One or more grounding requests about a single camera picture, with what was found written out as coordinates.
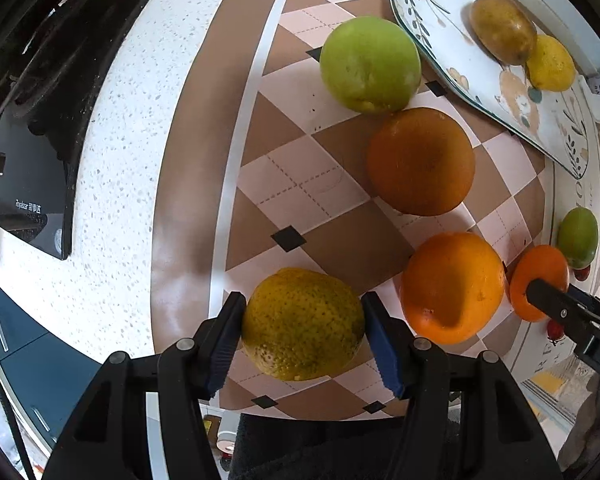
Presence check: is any brown checkered counter mat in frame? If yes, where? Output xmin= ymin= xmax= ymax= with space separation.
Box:
xmin=150 ymin=0 xmax=600 ymax=421

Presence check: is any floral oval plate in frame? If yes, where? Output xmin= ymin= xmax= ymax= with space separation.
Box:
xmin=389 ymin=0 xmax=590 ymax=181

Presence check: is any small green apple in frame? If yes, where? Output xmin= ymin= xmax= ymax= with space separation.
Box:
xmin=557 ymin=206 xmax=600 ymax=269

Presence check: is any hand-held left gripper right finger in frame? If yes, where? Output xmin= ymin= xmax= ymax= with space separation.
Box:
xmin=361 ymin=292 xmax=563 ymax=480

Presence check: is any yellow lemon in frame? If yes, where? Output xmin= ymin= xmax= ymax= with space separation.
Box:
xmin=526 ymin=35 xmax=577 ymax=93

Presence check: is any blue cabinet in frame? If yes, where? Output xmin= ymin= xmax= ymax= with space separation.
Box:
xmin=0 ymin=265 xmax=81 ymax=461

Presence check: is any dark reddish orange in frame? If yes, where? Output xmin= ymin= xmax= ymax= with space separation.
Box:
xmin=366 ymin=107 xmax=476 ymax=217

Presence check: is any brownish round fruit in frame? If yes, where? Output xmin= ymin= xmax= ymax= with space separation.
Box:
xmin=469 ymin=0 xmax=537 ymax=66

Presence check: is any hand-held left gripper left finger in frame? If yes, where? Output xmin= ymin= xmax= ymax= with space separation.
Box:
xmin=42 ymin=291 xmax=247 ymax=480

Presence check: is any black glass cooktop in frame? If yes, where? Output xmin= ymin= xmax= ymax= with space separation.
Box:
xmin=0 ymin=0 xmax=150 ymax=261

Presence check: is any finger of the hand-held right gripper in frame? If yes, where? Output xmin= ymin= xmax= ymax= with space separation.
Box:
xmin=526 ymin=280 xmax=600 ymax=339

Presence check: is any bright orange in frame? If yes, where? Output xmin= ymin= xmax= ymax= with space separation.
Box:
xmin=399 ymin=231 xmax=507 ymax=346
xmin=509 ymin=245 xmax=570 ymax=323

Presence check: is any green citrus fruit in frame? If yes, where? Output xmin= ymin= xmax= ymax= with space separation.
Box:
xmin=320 ymin=16 xmax=423 ymax=114

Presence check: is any yellow-green mottled orange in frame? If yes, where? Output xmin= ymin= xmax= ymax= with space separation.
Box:
xmin=241 ymin=267 xmax=366 ymax=381

